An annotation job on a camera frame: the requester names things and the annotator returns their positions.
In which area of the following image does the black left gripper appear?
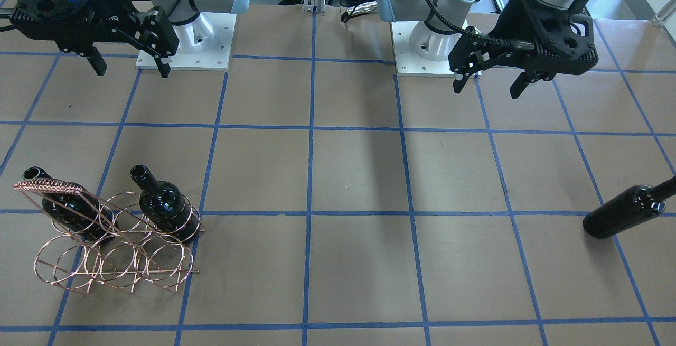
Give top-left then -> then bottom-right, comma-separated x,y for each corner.
448,0 -> 599,99

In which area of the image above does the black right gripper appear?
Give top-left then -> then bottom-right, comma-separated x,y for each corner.
10,0 -> 179,78

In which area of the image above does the dark wine bottle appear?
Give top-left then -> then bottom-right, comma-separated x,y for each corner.
583,177 -> 675,239

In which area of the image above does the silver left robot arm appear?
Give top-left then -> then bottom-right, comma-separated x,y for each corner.
376,0 -> 599,99

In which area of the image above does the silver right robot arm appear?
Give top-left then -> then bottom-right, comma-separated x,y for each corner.
2,0 -> 250,77

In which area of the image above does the dark bottle in basket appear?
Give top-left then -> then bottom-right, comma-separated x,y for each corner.
130,164 -> 198,244
41,193 -> 119,244

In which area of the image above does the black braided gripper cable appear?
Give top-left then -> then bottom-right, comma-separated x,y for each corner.
406,0 -> 534,51

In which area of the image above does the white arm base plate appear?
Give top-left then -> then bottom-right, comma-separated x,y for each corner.
390,21 -> 461,78
164,12 -> 238,72

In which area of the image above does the copper wire wine basket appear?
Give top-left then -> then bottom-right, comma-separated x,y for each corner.
14,178 -> 200,295

